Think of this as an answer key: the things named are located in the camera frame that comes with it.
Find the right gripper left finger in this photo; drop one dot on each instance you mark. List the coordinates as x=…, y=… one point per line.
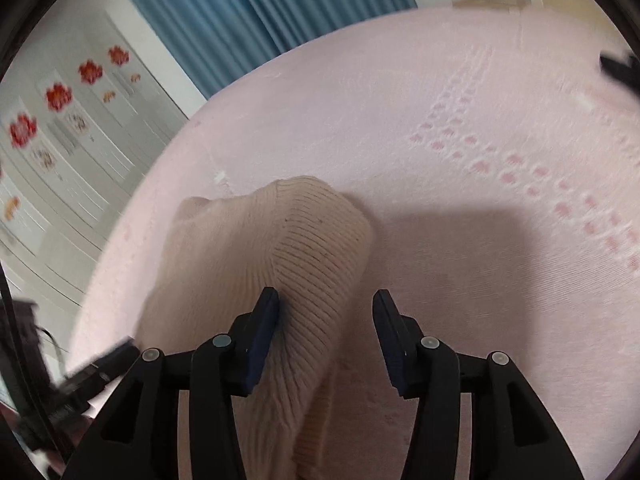
x=135, y=435

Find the black puffer jacket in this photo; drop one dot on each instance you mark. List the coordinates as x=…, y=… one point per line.
x=626, y=71

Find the blue curtain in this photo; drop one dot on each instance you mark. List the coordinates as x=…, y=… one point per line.
x=216, y=42

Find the pink patterned bed sheet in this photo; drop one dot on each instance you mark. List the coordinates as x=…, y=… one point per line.
x=498, y=167

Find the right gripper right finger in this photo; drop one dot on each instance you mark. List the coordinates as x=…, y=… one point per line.
x=513, y=434

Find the pink knit sweater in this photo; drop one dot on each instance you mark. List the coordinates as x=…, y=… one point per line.
x=308, y=242

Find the white wardrobe with red decals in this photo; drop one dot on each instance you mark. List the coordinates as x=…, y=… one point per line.
x=88, y=103

